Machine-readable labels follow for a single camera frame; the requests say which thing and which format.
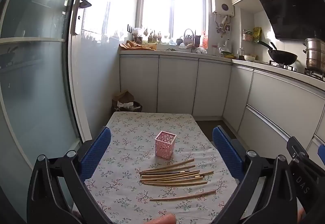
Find water heater pipes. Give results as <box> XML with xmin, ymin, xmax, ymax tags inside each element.
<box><xmin>215</xmin><ymin>14</ymin><xmax>232</xmax><ymax>38</ymax></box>

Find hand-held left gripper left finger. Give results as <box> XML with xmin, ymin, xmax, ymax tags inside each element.
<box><xmin>27</xmin><ymin>126</ymin><xmax>113</xmax><ymax>224</ymax></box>

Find black wok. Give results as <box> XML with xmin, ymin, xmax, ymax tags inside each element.
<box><xmin>258</xmin><ymin>40</ymin><xmax>298</xmax><ymax>65</ymax></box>

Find person's left hand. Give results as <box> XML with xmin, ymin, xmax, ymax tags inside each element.
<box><xmin>152</xmin><ymin>214</ymin><xmax>176</xmax><ymax>224</ymax></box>

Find yellow brown bags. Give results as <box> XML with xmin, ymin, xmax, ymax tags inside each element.
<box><xmin>119</xmin><ymin>40</ymin><xmax>158</xmax><ymax>51</ymax></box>

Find dark trash bin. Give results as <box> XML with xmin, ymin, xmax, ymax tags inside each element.
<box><xmin>115</xmin><ymin>101</ymin><xmax>143</xmax><ymax>113</ymax></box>

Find wicker basket with handle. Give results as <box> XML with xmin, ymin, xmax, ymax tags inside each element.
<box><xmin>183</xmin><ymin>28</ymin><xmax>195</xmax><ymax>47</ymax></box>

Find brown paper bag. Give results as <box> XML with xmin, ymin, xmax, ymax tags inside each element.
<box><xmin>112</xmin><ymin>90</ymin><xmax>135</xmax><ymax>113</ymax></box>

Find white lower kitchen cabinets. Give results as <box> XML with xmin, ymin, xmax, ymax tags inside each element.
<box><xmin>119</xmin><ymin>55</ymin><xmax>325</xmax><ymax>163</ymax></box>

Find wall spice rack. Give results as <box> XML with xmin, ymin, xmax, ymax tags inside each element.
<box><xmin>242</xmin><ymin>27</ymin><xmax>262</xmax><ymax>42</ymax></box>

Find gas stove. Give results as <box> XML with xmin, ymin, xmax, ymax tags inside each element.
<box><xmin>269</xmin><ymin>60</ymin><xmax>325</xmax><ymax>81</ymax></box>

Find steel steamer pot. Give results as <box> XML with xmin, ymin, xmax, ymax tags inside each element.
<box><xmin>303</xmin><ymin>38</ymin><xmax>325</xmax><ymax>73</ymax></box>

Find kitchen window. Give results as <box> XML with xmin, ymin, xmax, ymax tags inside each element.
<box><xmin>137</xmin><ymin>0</ymin><xmax>210</xmax><ymax>39</ymax></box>

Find wooden chopstick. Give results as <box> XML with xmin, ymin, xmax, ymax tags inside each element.
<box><xmin>149</xmin><ymin>190</ymin><xmax>217</xmax><ymax>201</ymax></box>

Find white kitchen countertop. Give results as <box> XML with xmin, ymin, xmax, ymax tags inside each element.
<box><xmin>119</xmin><ymin>49</ymin><xmax>325</xmax><ymax>92</ymax></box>

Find black door handle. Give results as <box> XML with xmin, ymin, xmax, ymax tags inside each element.
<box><xmin>71</xmin><ymin>0</ymin><xmax>92</xmax><ymax>36</ymax></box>

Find group of wooden chopsticks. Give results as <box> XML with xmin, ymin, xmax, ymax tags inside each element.
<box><xmin>139</xmin><ymin>158</ymin><xmax>214</xmax><ymax>186</ymax></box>

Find black range hood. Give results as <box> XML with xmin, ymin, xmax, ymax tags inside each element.
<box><xmin>252</xmin><ymin>0</ymin><xmax>325</xmax><ymax>41</ymax></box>

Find floral tablecloth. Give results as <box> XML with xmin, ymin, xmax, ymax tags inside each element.
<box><xmin>72</xmin><ymin>112</ymin><xmax>240</xmax><ymax>224</ymax></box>

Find frosted glass door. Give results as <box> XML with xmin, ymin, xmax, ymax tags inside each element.
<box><xmin>0</xmin><ymin>0</ymin><xmax>92</xmax><ymax>224</ymax></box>

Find pink plastic utensil basket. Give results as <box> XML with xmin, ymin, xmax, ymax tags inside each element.
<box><xmin>154</xmin><ymin>131</ymin><xmax>177</xmax><ymax>159</ymax></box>

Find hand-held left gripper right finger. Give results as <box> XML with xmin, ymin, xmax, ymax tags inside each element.
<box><xmin>212</xmin><ymin>126</ymin><xmax>302</xmax><ymax>224</ymax></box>

